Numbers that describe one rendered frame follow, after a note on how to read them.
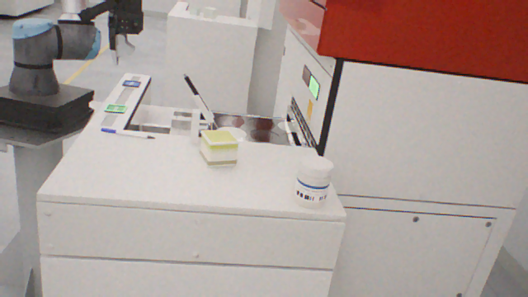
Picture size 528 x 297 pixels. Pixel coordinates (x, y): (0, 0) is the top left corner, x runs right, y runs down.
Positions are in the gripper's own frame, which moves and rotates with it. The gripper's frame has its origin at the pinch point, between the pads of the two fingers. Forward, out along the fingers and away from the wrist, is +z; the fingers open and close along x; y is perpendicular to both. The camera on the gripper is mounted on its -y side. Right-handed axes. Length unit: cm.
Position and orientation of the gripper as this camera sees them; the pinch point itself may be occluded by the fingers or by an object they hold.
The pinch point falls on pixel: (114, 60)
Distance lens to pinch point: 132.9
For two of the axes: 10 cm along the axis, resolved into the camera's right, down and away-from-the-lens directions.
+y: 9.8, 0.9, 1.6
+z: -1.5, 9.1, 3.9
